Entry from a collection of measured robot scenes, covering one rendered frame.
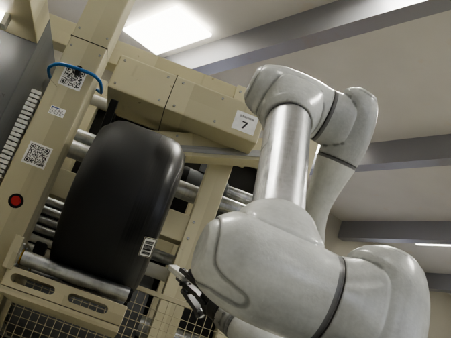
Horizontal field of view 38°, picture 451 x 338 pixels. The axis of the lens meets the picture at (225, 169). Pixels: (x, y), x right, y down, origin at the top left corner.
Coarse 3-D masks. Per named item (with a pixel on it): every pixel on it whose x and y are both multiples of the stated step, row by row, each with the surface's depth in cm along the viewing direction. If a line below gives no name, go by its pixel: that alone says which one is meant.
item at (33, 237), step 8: (48, 200) 242; (56, 200) 243; (48, 208) 240; (56, 208) 243; (40, 216) 240; (48, 216) 253; (56, 216) 240; (40, 224) 251; (48, 224) 240; (56, 224) 240; (32, 232) 250; (40, 232) 238; (48, 232) 238; (32, 240) 237; (40, 240) 237; (48, 240) 238; (32, 248) 235; (48, 248) 249; (48, 256) 235
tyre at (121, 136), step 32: (128, 128) 203; (96, 160) 189; (128, 160) 191; (160, 160) 195; (96, 192) 186; (128, 192) 187; (160, 192) 190; (64, 224) 188; (96, 224) 186; (128, 224) 186; (160, 224) 191; (64, 256) 191; (96, 256) 189; (128, 256) 188
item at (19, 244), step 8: (16, 240) 185; (24, 240) 187; (16, 248) 185; (24, 248) 190; (8, 256) 184; (16, 256) 184; (8, 264) 183; (16, 264) 188; (16, 280) 211; (24, 280) 215
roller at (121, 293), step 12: (24, 252) 189; (24, 264) 188; (36, 264) 188; (48, 264) 189; (60, 264) 190; (60, 276) 189; (72, 276) 189; (84, 276) 190; (96, 276) 191; (96, 288) 190; (108, 288) 190; (120, 288) 191; (120, 300) 192
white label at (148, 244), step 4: (144, 240) 188; (148, 240) 188; (152, 240) 189; (156, 240) 189; (144, 244) 188; (148, 244) 189; (152, 244) 189; (140, 248) 188; (144, 248) 188; (148, 248) 189; (152, 248) 189; (140, 252) 188; (144, 252) 189; (148, 252) 189; (144, 256) 189; (148, 256) 190
